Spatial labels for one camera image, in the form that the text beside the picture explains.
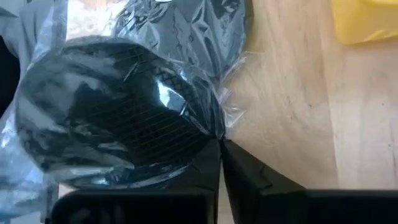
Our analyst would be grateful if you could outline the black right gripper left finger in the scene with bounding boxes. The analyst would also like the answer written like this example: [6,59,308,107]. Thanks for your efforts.
[46,139,221,224]

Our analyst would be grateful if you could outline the yellow slotted plastic basket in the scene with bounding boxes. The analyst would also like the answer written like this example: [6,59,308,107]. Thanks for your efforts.
[331,0,398,45]

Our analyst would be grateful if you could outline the black item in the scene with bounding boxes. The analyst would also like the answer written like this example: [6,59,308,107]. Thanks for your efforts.
[113,0,253,94]
[0,35,249,218]

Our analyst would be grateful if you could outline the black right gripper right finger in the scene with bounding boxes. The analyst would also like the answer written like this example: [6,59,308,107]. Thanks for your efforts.
[222,139,398,224]

